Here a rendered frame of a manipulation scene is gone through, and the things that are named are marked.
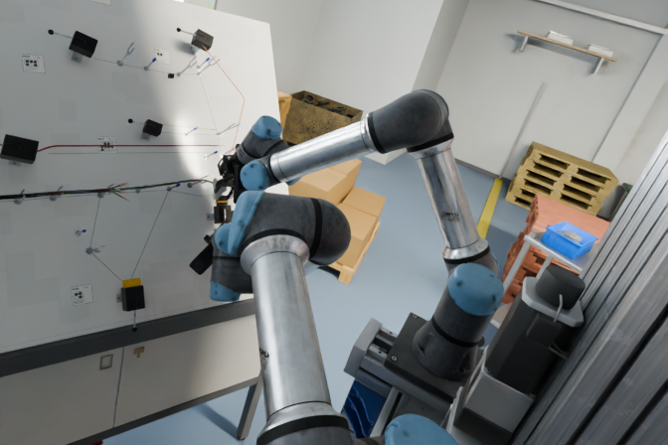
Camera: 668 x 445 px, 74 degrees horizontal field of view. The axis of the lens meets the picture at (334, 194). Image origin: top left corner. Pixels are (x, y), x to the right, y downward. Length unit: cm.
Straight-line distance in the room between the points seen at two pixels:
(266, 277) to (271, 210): 12
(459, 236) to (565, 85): 670
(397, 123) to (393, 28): 536
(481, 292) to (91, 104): 115
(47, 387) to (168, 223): 54
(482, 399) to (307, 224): 40
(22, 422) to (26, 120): 83
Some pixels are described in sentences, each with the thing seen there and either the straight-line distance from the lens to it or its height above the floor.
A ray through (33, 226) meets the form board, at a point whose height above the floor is 111.
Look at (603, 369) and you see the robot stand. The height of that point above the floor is 153.
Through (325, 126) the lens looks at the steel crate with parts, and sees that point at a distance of 558.
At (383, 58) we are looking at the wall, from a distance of 628.
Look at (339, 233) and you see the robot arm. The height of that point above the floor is 147.
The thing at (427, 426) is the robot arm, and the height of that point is 139.
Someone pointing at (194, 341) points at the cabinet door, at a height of 70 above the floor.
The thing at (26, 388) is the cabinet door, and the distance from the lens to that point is 153.
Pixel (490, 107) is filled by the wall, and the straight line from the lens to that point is 775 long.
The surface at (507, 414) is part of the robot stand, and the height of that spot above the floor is 133.
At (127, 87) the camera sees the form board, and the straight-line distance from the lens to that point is 151.
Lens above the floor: 183
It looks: 22 degrees down
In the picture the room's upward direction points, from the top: 18 degrees clockwise
